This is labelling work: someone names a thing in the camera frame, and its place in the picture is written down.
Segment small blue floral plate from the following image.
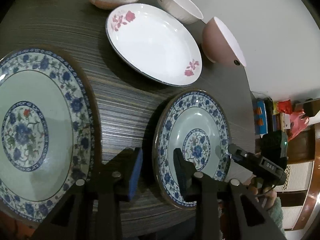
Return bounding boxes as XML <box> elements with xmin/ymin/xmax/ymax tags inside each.
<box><xmin>152</xmin><ymin>89</ymin><xmax>231</xmax><ymax>209</ymax></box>

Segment large blue floral plate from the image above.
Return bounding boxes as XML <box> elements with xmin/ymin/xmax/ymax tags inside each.
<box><xmin>1</xmin><ymin>46</ymin><xmax>101</xmax><ymax>223</ymax></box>

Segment white Dog bowl blue base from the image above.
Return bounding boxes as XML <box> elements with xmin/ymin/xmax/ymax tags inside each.
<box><xmin>157</xmin><ymin>0</ymin><xmax>203</xmax><ymax>24</ymax></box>

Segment dark wooden side cabinet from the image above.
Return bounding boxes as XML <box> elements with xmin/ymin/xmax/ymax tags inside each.
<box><xmin>282</xmin><ymin>100</ymin><xmax>320</xmax><ymax>230</ymax></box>

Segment blue box with orange squares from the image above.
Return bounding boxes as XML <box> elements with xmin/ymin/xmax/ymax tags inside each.
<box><xmin>253</xmin><ymin>100</ymin><xmax>267</xmax><ymax>135</ymax></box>

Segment person right hand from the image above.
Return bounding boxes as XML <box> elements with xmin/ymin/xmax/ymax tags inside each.
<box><xmin>247</xmin><ymin>175</ymin><xmax>277</xmax><ymax>210</ymax></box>

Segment large pink bowl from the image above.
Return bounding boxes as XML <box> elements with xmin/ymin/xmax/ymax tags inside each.
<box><xmin>201</xmin><ymin>16</ymin><xmax>247</xmax><ymax>67</ymax></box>

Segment red plastic bag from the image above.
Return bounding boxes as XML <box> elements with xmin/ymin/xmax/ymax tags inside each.
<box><xmin>276</xmin><ymin>100</ymin><xmax>309</xmax><ymax>141</ymax></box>

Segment white plate pink flowers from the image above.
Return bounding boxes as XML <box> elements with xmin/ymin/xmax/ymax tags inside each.
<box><xmin>105</xmin><ymin>3</ymin><xmax>202</xmax><ymax>87</ymax></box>

